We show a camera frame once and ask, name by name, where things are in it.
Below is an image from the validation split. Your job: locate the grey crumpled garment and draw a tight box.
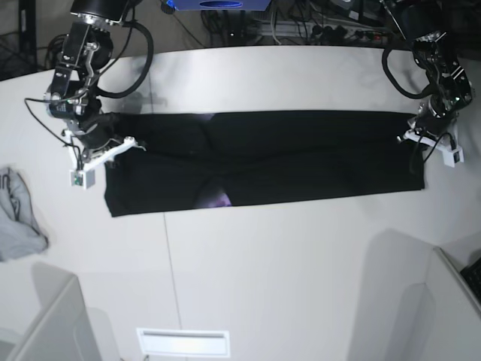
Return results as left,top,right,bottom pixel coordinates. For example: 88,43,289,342
1,167,49,262

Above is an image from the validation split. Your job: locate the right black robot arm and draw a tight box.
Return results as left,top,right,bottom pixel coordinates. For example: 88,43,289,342
42,1,154,161

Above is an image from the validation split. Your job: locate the white power strip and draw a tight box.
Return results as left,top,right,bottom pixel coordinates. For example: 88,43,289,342
249,20,390,47

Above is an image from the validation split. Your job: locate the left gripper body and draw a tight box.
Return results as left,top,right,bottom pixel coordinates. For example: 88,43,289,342
407,99,458,138

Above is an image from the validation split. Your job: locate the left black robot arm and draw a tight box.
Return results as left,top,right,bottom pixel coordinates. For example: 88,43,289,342
381,1,473,136

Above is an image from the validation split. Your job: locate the blue box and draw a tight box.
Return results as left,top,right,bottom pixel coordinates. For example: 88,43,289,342
166,0,271,11

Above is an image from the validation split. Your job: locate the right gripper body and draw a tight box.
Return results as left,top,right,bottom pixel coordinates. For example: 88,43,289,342
63,112,120,158

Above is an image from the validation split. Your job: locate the black keyboard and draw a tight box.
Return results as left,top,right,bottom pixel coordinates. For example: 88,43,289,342
461,259,481,302

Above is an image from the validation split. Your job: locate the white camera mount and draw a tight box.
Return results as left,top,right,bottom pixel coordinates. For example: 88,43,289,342
397,126,464,168
65,131,147,190

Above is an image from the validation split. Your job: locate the black T-shirt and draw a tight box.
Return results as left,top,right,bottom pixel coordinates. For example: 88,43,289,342
104,111,425,217

